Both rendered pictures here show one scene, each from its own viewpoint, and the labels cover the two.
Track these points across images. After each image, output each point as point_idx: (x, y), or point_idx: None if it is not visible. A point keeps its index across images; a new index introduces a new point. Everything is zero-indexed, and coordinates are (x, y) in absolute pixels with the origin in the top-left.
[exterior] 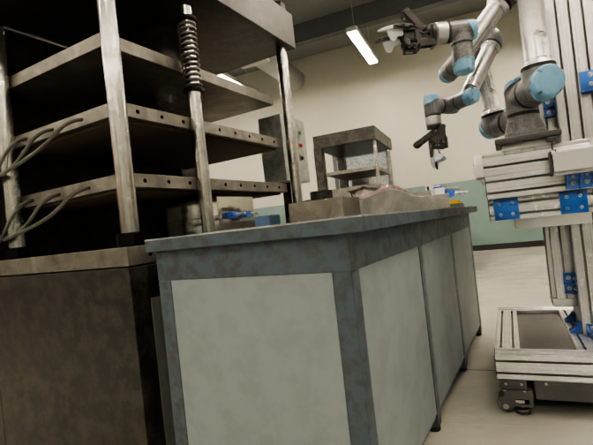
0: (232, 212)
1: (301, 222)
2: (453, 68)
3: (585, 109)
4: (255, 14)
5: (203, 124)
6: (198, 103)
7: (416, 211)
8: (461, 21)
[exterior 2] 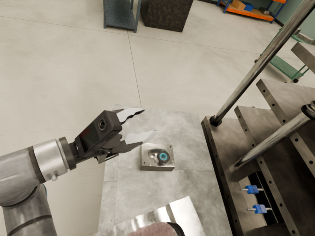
0: (247, 185)
1: (133, 106)
2: (47, 192)
3: None
4: None
5: (282, 131)
6: (294, 119)
7: (105, 165)
8: (0, 156)
